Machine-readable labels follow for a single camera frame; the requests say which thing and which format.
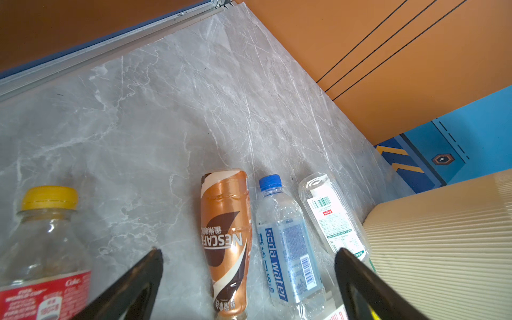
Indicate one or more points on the clear soda water bottle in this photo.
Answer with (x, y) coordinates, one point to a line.
(293, 277)

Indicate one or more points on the clear bottle pink label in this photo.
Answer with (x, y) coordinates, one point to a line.
(339, 314)

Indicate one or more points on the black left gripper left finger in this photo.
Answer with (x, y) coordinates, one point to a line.
(133, 295)

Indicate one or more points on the beige ribbed waste bin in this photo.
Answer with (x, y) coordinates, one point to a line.
(447, 251)

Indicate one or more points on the brown Nescafe coffee bottle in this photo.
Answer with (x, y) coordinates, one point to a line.
(226, 236)

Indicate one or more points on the clear bottle green white label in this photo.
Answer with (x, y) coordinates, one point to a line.
(337, 225)

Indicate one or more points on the clear bottle yellow cap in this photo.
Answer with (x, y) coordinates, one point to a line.
(45, 268)

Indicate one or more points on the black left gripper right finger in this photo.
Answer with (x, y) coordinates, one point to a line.
(365, 295)

